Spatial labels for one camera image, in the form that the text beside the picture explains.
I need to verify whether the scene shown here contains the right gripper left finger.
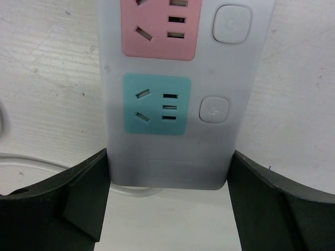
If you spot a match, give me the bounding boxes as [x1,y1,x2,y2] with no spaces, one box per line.
[1,149,110,250]

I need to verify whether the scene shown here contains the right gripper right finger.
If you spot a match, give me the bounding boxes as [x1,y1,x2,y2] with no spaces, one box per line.
[227,151,334,250]

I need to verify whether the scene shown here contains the power strip white cord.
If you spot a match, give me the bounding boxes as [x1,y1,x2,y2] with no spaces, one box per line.
[0,99,163,199]

